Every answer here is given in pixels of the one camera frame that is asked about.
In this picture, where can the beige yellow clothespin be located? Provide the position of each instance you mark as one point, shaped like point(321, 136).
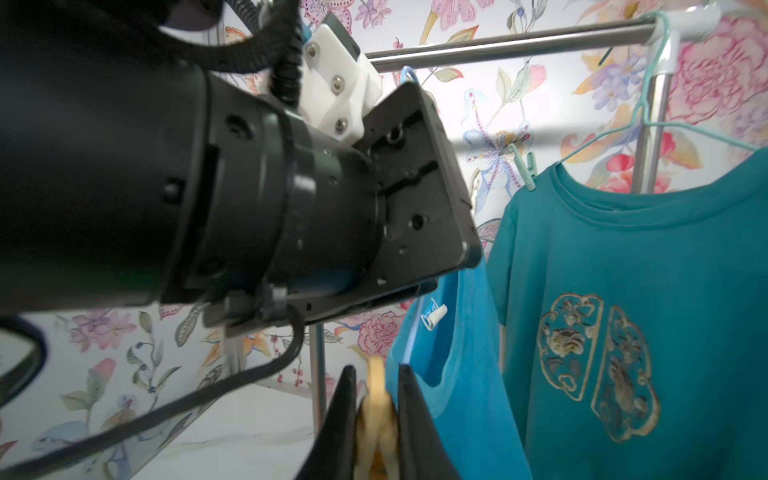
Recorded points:
point(377, 432)

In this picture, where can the metal clothes rack white joints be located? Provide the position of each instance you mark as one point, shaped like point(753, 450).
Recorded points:
point(578, 106)

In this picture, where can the blue garment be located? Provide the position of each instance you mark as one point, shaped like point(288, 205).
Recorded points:
point(450, 338)

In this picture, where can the mint green clothespin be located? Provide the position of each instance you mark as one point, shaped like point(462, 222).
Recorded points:
point(526, 165)

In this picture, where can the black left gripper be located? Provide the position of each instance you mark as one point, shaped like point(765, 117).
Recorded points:
point(427, 230)

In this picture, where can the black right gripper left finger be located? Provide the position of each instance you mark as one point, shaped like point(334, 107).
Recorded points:
point(332, 456)

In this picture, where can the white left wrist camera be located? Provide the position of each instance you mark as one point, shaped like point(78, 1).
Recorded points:
point(339, 86)

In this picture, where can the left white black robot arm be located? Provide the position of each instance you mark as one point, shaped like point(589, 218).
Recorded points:
point(268, 181)

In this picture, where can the teal embroidered t-shirt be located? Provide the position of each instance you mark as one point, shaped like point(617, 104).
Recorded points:
point(636, 327)

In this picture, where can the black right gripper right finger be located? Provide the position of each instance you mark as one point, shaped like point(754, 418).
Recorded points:
point(421, 452)

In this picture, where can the mint green wire hanger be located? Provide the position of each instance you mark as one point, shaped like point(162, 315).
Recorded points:
point(663, 48)

